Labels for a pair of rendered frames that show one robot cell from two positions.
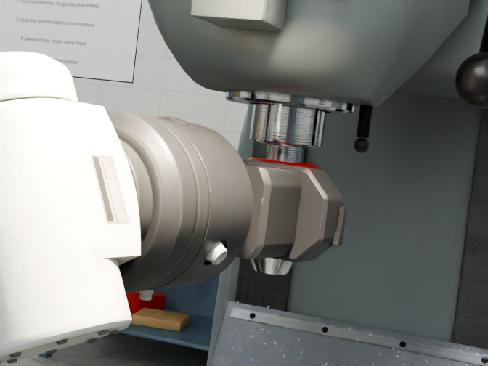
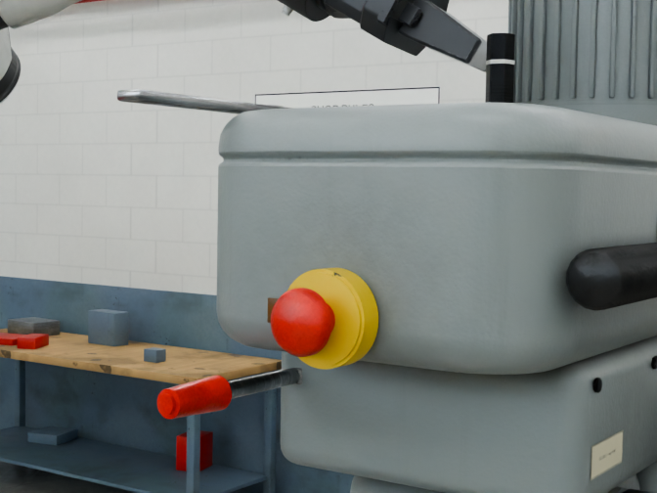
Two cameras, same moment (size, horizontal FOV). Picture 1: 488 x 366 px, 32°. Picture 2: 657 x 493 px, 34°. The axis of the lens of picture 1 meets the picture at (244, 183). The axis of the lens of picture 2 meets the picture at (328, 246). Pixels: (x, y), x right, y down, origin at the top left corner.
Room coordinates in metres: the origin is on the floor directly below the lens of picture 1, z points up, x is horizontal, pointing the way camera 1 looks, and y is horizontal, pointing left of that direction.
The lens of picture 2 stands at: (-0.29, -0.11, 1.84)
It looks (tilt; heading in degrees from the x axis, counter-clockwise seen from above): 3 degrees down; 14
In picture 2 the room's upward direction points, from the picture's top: 1 degrees clockwise
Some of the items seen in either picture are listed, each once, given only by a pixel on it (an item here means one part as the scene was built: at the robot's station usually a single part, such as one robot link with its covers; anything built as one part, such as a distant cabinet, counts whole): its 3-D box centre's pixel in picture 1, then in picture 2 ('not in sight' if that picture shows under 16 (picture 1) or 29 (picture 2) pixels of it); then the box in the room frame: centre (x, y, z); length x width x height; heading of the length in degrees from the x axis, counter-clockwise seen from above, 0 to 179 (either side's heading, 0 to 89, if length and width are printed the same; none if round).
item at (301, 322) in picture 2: not in sight; (306, 321); (0.33, 0.06, 1.76); 0.04 x 0.03 x 0.04; 70
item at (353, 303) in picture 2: not in sight; (328, 318); (0.35, 0.05, 1.76); 0.06 x 0.02 x 0.06; 70
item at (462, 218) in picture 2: not in sight; (503, 227); (0.58, -0.03, 1.81); 0.47 x 0.26 x 0.16; 160
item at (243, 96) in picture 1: (290, 101); not in sight; (0.56, -0.02, 1.31); 0.09 x 0.09 x 0.01
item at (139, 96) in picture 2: not in sight; (248, 108); (0.45, 0.14, 1.89); 0.24 x 0.04 x 0.01; 160
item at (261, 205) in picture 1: (201, 208); not in sight; (0.49, 0.02, 1.24); 0.13 x 0.12 x 0.10; 60
